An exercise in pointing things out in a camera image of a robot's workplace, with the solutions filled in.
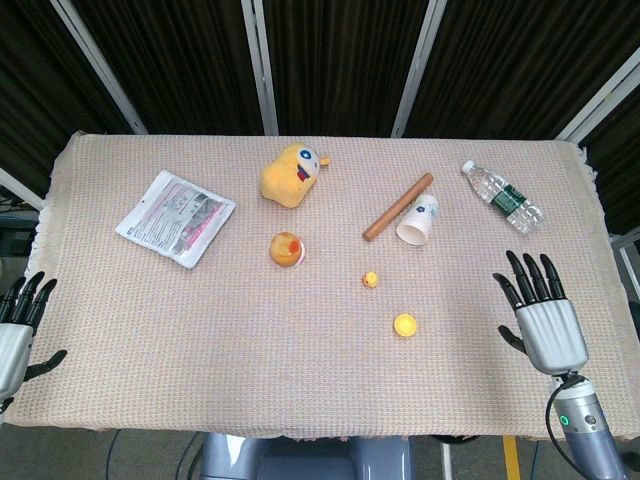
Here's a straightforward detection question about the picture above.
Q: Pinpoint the beige woven tablecloth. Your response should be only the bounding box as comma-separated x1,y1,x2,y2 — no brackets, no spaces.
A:
24,130,640,444

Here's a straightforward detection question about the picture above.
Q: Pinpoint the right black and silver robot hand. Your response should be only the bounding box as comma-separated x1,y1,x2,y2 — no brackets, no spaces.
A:
492,249,590,375

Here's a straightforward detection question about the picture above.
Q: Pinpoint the dark pleated curtain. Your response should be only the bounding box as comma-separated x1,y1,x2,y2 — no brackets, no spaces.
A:
0,0,640,236

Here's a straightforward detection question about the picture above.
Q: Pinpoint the clear orange jelly cup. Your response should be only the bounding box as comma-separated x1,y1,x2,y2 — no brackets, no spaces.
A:
269,231,307,269

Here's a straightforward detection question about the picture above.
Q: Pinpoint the white printed foil pouch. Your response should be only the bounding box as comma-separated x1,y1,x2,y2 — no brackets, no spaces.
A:
114,169,237,271

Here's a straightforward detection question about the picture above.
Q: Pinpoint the white paper cup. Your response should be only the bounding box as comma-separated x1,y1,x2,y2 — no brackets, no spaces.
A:
395,194,440,247

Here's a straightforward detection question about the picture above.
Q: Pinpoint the white metal frame post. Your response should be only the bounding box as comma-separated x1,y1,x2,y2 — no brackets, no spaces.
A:
240,0,280,136
49,0,149,135
553,47,640,144
0,167,45,211
391,0,447,137
610,232,640,301

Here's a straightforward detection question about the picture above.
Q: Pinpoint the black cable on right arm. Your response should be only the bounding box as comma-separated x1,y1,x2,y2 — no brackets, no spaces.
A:
546,373,589,480

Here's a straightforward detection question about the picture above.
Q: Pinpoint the small yellow plastic cup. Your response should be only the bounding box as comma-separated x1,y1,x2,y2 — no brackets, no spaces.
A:
392,312,420,337

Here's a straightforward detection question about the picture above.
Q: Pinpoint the clear water bottle green label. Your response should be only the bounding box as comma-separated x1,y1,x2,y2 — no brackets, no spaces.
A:
460,159,546,235

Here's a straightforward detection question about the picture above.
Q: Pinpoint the wooden rolling pin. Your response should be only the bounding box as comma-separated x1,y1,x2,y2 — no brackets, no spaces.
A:
362,172,434,242

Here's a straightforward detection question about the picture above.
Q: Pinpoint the yellow plush toy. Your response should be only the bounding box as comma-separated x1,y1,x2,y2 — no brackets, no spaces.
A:
259,142,333,210

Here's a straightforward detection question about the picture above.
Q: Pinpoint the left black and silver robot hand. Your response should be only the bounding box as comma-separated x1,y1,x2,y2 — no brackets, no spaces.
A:
0,271,69,401

